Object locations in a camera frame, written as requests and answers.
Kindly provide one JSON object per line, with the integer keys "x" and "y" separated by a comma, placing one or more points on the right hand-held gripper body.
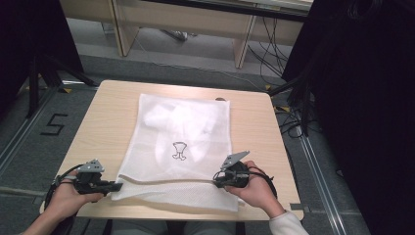
{"x": 236, "y": 173}

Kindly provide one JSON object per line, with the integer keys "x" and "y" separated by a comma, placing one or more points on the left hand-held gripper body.
{"x": 89, "y": 178}

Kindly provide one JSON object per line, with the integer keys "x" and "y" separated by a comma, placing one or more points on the white mesh laundry bag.
{"x": 182, "y": 196}

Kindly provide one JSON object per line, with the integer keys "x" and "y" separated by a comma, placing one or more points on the person's right hand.
{"x": 257, "y": 192}

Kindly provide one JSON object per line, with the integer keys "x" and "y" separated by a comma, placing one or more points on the person's left hand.
{"x": 67, "y": 196}

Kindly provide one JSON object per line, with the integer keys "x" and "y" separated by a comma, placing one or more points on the white garment with drawing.
{"x": 182, "y": 127}

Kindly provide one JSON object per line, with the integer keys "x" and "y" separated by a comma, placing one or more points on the black tripod stand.
{"x": 34, "y": 84}
{"x": 303, "y": 98}

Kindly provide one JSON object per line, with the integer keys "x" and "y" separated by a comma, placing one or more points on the black curtain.
{"x": 365, "y": 114}
{"x": 29, "y": 39}

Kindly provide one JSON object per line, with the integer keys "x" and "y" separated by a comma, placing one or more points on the grey power strip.
{"x": 177, "y": 35}

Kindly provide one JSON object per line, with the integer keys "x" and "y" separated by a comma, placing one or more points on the light wooden desk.
{"x": 182, "y": 19}

